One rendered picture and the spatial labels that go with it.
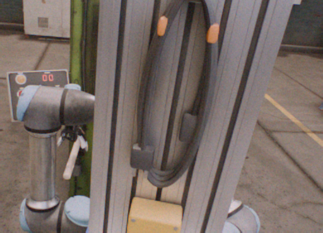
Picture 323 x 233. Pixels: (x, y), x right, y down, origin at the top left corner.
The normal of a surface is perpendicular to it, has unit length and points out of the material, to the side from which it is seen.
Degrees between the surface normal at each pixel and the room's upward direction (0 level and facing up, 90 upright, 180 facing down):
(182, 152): 90
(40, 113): 85
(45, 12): 90
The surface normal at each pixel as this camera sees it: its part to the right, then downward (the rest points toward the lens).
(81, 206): 0.22, -0.87
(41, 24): 0.07, 0.45
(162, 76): -0.16, 0.43
